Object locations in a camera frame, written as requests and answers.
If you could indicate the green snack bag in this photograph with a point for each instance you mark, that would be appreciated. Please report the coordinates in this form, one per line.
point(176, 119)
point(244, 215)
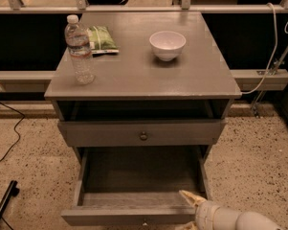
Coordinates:
point(101, 41)

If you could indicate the brass drawer knob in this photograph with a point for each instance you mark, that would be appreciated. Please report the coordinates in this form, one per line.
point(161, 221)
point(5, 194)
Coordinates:
point(143, 136)
point(144, 222)

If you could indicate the white ceramic bowl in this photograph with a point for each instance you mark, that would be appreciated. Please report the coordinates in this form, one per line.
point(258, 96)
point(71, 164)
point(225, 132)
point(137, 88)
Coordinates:
point(167, 45)

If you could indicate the brass middle drawer knob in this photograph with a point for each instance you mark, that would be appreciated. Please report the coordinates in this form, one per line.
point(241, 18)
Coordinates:
point(144, 222)

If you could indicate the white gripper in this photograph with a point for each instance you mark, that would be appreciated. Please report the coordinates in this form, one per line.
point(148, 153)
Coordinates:
point(205, 214)

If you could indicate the brass top drawer knob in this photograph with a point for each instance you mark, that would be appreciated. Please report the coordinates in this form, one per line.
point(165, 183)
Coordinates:
point(143, 136)

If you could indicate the grey top drawer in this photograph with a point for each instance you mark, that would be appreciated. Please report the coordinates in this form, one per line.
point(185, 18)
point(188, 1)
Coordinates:
point(127, 133)

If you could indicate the metal railing frame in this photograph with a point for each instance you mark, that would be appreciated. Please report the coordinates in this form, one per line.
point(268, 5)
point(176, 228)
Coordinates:
point(17, 36)

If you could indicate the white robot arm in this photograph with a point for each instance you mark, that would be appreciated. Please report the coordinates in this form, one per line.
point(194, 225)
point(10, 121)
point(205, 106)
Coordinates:
point(229, 219)

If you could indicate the black stand leg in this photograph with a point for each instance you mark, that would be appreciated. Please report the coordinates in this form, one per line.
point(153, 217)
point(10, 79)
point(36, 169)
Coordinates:
point(12, 191)

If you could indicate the grey wooden drawer cabinet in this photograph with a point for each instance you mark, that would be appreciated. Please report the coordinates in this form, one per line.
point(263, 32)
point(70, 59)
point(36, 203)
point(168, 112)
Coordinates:
point(197, 85)

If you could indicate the clear plastic water bottle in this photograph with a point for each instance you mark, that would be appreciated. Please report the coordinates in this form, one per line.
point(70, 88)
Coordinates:
point(78, 45)

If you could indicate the grey drawer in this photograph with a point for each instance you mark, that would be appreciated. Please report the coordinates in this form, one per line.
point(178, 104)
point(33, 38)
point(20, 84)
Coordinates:
point(123, 186)
point(127, 133)

